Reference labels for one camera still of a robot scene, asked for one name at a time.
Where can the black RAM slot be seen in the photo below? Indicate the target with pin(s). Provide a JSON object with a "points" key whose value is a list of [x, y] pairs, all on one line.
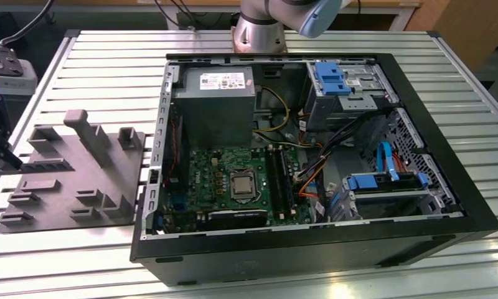
{"points": [[271, 174]]}

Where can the silver CPU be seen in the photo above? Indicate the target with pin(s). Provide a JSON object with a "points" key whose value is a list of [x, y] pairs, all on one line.
{"points": [[242, 186]]}

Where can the blue drive latch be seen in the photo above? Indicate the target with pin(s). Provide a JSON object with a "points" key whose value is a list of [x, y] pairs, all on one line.
{"points": [[331, 81]]}

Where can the RAM stick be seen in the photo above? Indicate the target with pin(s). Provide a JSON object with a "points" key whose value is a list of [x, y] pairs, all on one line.
{"points": [[286, 183], [49, 165]]}

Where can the blue card latch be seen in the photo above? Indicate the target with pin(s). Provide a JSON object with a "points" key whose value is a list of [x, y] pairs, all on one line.
{"points": [[160, 222]]}

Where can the metal drive cage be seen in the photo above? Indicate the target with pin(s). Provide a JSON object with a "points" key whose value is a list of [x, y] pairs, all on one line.
{"points": [[357, 102]]}

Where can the black graphics card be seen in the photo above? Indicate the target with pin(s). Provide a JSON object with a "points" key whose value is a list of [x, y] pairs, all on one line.
{"points": [[231, 219]]}

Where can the black PC case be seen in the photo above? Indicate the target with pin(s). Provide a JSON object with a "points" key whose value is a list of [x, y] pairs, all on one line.
{"points": [[315, 249]]}

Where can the metal disk bay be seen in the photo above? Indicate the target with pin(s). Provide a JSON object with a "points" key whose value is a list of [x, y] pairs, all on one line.
{"points": [[390, 194]]}

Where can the black case fan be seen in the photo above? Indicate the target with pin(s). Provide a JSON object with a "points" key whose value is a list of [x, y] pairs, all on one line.
{"points": [[177, 149]]}

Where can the grey power supply unit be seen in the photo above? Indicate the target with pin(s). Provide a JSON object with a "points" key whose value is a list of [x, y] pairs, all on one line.
{"points": [[215, 118]]}

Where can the hard disk in blue carrier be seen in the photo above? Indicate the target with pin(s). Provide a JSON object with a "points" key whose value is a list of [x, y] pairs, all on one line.
{"points": [[362, 182]]}

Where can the wooden cabinet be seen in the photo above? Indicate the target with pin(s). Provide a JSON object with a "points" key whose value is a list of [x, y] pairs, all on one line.
{"points": [[461, 31]]}

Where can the green motherboard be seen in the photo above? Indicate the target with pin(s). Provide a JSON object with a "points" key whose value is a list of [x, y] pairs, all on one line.
{"points": [[207, 174]]}

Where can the black intrusion switch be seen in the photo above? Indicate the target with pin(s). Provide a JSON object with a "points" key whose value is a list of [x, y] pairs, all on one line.
{"points": [[153, 177]]}

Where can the blue expansion slot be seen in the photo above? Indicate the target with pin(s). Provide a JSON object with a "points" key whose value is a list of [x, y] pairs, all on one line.
{"points": [[178, 202]]}

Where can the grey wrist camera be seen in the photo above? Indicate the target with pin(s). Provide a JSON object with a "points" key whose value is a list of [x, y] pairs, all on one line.
{"points": [[20, 82]]}

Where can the grey parts rack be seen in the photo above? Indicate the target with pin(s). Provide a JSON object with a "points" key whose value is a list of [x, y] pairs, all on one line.
{"points": [[86, 187]]}

